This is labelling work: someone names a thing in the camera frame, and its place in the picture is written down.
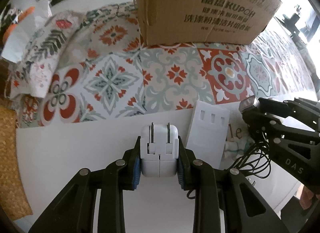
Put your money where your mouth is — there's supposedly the white rectangular socket box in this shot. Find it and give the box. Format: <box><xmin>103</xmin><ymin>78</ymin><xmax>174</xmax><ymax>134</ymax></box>
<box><xmin>185</xmin><ymin>100</ymin><xmax>230</xmax><ymax>169</ymax></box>

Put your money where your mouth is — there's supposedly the white power adapter plug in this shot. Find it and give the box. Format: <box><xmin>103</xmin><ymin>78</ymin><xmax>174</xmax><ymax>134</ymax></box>
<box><xmin>140</xmin><ymin>123</ymin><xmax>179</xmax><ymax>178</ymax></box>

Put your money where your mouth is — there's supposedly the woven wicker chair seat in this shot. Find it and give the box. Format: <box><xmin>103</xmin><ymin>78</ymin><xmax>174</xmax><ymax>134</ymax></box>
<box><xmin>0</xmin><ymin>107</ymin><xmax>33</xmax><ymax>221</ymax></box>

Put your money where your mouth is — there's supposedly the black rectangular charger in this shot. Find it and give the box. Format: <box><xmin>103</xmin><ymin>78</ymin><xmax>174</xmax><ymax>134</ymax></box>
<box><xmin>239</xmin><ymin>95</ymin><xmax>264</xmax><ymax>126</ymax></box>

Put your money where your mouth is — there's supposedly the floral fabric tissue cover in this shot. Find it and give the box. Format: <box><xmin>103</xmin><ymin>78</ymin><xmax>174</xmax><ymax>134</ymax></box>
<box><xmin>9</xmin><ymin>11</ymin><xmax>85</xmax><ymax>99</ymax></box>

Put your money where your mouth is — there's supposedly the patterned tile table runner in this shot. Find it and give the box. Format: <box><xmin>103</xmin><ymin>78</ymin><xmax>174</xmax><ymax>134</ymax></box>
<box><xmin>15</xmin><ymin>3</ymin><xmax>315</xmax><ymax>128</ymax></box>

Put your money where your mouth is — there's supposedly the white tissue paper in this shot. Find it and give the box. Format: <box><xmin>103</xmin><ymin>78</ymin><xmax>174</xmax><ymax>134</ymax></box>
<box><xmin>2</xmin><ymin>0</ymin><xmax>52</xmax><ymax>63</ymax></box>

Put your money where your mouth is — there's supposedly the brown cardboard box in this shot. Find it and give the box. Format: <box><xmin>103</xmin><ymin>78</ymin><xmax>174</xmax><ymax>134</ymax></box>
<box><xmin>134</xmin><ymin>0</ymin><xmax>281</xmax><ymax>45</ymax></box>

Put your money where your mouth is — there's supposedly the black cable bundle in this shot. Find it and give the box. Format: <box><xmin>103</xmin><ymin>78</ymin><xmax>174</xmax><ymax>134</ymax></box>
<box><xmin>186</xmin><ymin>122</ymin><xmax>273</xmax><ymax>200</ymax></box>

